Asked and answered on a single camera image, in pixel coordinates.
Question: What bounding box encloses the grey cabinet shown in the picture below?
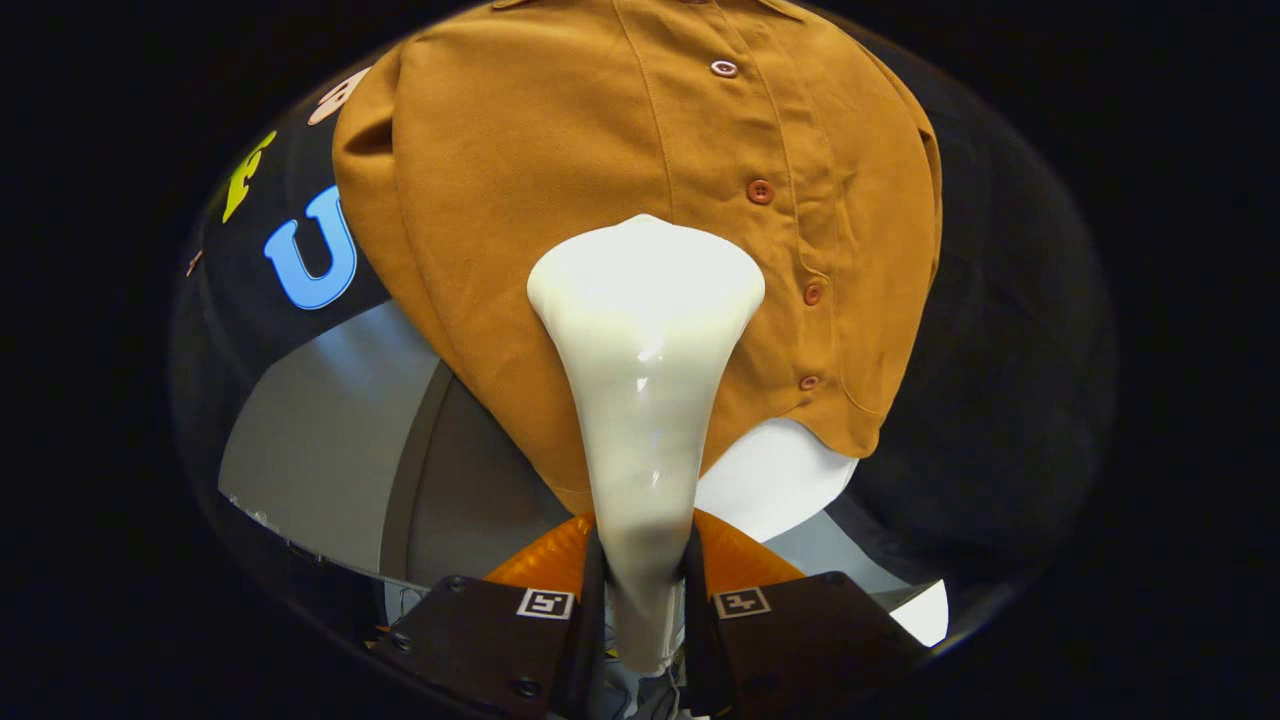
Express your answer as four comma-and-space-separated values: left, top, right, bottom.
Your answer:
218, 298, 946, 616

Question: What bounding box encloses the black backdrop cloth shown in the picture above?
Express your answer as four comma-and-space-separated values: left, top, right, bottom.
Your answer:
170, 20, 1116, 641

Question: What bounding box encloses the white mannequin torso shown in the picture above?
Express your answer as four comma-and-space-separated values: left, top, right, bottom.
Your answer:
695, 417, 859, 544

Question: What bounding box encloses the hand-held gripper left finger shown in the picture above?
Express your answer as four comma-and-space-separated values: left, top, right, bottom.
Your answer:
370, 512, 606, 720

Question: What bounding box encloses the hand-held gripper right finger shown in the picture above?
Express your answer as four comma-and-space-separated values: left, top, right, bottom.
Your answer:
683, 508, 926, 719

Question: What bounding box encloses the orange button shirt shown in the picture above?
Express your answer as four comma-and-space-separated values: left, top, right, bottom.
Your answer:
332, 0, 943, 516

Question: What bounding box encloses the white garment steamer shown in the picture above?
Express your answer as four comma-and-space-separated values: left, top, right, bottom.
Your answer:
527, 213, 767, 676

